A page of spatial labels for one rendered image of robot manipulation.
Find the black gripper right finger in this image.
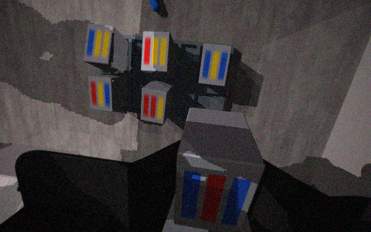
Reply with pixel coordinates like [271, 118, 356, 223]
[247, 159, 371, 232]

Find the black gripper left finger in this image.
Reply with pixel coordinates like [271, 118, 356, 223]
[15, 140, 181, 232]

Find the blue thin rod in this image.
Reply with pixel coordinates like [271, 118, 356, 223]
[149, 0, 161, 12]

